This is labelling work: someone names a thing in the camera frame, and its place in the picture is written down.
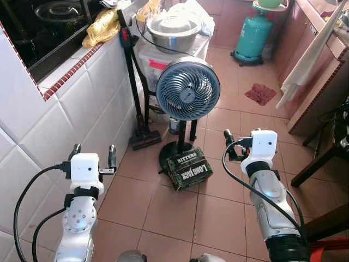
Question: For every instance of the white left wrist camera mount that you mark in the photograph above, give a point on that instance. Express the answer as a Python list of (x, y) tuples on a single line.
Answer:
[(86, 169)]

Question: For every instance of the dark wooden furniture leg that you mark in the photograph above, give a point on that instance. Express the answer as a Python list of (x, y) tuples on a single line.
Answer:
[(327, 222)]

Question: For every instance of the green gas cylinder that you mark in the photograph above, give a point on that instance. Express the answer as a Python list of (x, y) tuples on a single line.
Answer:
[(253, 35)]

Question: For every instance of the green plastic bowl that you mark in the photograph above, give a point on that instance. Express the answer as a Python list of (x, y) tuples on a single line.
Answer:
[(270, 4)]

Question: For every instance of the yellow cloth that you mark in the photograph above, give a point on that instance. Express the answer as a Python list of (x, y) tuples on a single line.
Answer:
[(101, 30)]

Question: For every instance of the red plastic stool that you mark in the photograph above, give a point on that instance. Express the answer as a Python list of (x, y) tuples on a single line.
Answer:
[(330, 248)]

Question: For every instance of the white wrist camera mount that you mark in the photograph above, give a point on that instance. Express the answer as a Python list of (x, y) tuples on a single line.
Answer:
[(86, 169), (263, 146)]

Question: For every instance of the grey robot leg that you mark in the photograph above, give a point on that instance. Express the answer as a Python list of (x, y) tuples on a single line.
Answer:
[(208, 257), (131, 256)]

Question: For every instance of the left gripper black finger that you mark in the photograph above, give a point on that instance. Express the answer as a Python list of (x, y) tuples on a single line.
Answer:
[(112, 156), (76, 149)]

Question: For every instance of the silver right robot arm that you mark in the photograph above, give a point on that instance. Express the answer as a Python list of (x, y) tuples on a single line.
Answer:
[(272, 204)]

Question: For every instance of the green bitters cardboard box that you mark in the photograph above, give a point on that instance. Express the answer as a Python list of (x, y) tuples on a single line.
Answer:
[(188, 172)]

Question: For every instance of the grey left robot leg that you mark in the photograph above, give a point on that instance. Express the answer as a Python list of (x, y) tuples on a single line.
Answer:
[(131, 256)]

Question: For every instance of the black stick vacuum cleaner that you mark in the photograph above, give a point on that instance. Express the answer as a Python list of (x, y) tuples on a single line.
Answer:
[(145, 141)]

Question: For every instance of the grey right robot leg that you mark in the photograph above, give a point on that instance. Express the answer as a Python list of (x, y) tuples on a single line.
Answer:
[(208, 257)]

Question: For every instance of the brown tiled counter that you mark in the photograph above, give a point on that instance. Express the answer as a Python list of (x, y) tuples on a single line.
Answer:
[(323, 95)]

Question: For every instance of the large metal bowl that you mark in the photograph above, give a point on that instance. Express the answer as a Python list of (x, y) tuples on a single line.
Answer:
[(172, 39)]

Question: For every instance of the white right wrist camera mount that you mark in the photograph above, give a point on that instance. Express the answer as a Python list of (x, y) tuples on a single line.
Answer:
[(263, 146)]

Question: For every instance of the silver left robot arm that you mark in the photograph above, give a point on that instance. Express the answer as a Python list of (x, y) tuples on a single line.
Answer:
[(77, 221)]

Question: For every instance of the grey standing fan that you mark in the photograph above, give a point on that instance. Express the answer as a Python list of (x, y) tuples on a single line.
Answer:
[(188, 90)]

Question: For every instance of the red floor rag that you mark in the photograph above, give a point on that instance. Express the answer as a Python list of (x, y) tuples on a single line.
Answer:
[(260, 94)]

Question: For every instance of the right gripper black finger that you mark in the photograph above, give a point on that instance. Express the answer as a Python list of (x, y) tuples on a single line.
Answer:
[(228, 136)]

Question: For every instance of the white covered small table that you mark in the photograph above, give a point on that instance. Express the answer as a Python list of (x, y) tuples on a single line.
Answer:
[(148, 76)]

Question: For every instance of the white hanging towel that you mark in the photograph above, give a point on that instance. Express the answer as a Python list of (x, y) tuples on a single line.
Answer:
[(305, 65)]

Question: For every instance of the dark wooden chair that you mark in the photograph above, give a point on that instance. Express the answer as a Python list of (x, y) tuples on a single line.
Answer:
[(322, 161)]

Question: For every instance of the black gas stove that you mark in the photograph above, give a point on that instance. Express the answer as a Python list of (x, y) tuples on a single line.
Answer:
[(54, 33)]

